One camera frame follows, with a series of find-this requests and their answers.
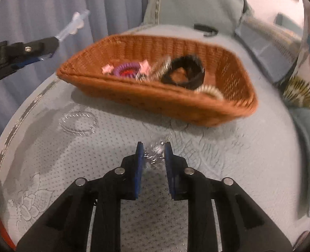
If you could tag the crystal bead jewelry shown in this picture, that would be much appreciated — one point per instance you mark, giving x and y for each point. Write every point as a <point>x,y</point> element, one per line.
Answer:
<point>156,149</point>

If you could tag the blue curtain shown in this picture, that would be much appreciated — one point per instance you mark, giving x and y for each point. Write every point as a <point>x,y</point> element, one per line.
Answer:
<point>113,5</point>

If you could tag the black hair band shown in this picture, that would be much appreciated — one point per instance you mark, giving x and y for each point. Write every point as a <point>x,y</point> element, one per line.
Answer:
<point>202,27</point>

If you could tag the silver metal hair clip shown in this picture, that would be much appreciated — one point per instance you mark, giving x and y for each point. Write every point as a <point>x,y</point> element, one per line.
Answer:
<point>161,68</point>

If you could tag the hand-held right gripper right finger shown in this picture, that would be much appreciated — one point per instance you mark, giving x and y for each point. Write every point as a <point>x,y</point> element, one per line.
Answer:
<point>170,173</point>

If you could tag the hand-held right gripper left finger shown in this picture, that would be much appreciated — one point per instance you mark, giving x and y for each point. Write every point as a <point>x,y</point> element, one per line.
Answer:
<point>139,173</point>

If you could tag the striped blue pillow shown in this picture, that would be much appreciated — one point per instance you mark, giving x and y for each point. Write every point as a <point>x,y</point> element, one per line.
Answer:
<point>270,44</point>

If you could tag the pink star hair clip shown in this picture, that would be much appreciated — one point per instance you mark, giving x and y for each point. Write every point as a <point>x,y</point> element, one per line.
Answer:
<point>145,65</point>
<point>107,68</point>

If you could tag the brown wicker basket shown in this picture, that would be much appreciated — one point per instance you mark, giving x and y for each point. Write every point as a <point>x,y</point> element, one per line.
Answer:
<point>144,102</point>

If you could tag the black wrist watch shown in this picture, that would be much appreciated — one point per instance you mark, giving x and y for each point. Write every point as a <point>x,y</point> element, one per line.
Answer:
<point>194,80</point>

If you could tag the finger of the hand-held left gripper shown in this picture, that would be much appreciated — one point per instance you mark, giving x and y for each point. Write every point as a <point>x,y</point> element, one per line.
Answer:
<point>37,47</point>
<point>29,61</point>

